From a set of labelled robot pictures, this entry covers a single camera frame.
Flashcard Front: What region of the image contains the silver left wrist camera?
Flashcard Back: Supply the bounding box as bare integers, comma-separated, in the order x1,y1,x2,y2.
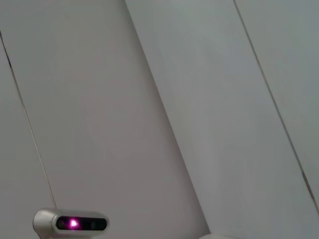
32,207,110,239

